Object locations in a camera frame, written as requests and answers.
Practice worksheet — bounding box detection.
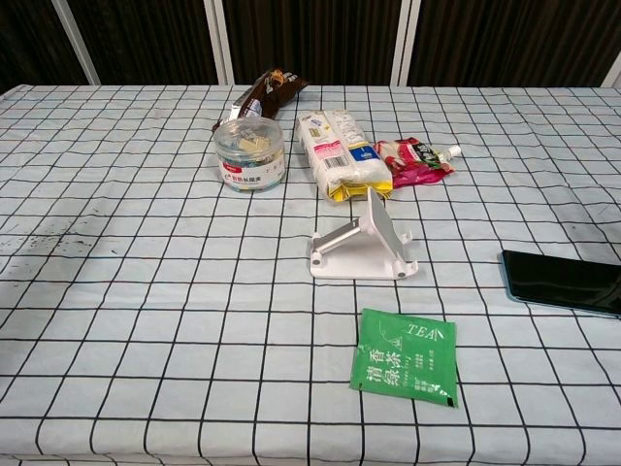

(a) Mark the white folding phone stand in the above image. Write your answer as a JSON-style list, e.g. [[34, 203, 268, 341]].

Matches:
[[308, 186, 419, 281]]

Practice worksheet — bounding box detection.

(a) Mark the white partition frame post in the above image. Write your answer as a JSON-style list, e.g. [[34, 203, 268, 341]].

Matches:
[[202, 0, 236, 86], [389, 0, 422, 87], [50, 0, 102, 86], [601, 52, 621, 88]]

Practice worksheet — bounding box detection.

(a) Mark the white black-checked tablecloth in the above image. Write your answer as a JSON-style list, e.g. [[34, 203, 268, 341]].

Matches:
[[0, 84, 621, 466]]

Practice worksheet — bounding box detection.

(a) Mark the clear jar of binder clips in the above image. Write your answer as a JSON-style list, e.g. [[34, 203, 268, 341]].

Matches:
[[213, 116, 286, 193]]

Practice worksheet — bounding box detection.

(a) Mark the green tea sachet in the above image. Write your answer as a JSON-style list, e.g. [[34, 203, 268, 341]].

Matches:
[[349, 307, 460, 410]]

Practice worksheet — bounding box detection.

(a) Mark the black smartphone with teal edge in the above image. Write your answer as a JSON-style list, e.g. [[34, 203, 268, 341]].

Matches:
[[501, 250, 621, 320]]

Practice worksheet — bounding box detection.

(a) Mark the brown chocolate snack wrapper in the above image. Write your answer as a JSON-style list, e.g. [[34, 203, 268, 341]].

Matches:
[[211, 67, 310, 133]]

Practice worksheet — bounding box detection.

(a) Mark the white and yellow food pack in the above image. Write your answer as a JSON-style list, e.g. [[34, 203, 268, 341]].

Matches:
[[295, 109, 394, 204]]

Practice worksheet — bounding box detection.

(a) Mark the red spouted drink pouch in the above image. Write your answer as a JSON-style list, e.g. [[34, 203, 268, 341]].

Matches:
[[372, 137, 462, 189]]

